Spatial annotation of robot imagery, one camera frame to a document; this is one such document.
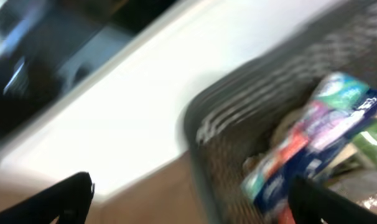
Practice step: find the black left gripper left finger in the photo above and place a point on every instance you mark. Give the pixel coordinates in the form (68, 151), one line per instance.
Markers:
(67, 202)

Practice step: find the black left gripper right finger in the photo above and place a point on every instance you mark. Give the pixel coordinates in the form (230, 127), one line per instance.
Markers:
(310, 203)

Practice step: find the green lid spice jar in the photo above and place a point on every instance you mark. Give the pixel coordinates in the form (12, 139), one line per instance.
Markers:
(366, 142)

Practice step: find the Kleenex tissue multipack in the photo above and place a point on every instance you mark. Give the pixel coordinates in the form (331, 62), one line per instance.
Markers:
(337, 108)

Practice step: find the grey plastic slotted basket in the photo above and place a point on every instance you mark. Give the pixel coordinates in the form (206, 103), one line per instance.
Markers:
(235, 117)

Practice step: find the gold foil food bag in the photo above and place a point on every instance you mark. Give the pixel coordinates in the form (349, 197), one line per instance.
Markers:
(354, 177)

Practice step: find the beige Pantree snack pouch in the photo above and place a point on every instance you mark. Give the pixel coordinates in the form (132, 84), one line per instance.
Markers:
(276, 138)

